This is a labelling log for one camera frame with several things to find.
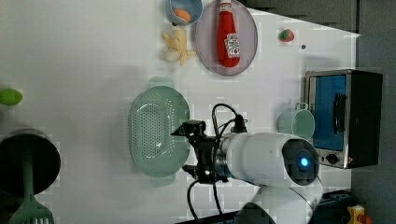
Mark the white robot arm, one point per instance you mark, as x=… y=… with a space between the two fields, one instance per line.
x=283 y=166

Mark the red green strawberry toy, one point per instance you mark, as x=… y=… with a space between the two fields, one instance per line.
x=286 y=35

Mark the blue bowl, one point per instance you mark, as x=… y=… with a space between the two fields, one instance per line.
x=194 y=7

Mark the green slotted spatula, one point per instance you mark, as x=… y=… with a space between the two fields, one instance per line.
x=31 y=210

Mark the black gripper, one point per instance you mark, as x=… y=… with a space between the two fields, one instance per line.
x=205 y=148

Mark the grey purple plate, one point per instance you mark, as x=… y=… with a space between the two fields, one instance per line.
x=206 y=38

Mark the orange egg toy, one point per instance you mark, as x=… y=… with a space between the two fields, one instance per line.
x=182 y=14

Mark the green plastic strainer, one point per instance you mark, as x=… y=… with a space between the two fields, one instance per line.
x=155 y=114

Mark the green mug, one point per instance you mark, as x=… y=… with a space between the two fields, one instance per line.
x=298 y=121

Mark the red ketchup bottle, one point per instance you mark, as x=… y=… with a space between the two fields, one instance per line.
x=228 y=47

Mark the black utensil holder pot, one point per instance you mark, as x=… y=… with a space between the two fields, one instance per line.
x=28 y=146

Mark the yellow red emergency button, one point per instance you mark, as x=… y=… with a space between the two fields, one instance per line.
x=358 y=216

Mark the green lime toy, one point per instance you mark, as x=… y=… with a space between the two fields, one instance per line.
x=10 y=97

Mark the peeled banana toy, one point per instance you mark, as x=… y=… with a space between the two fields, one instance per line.
x=177 y=47

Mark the black toaster oven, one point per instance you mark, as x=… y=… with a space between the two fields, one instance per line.
x=346 y=105

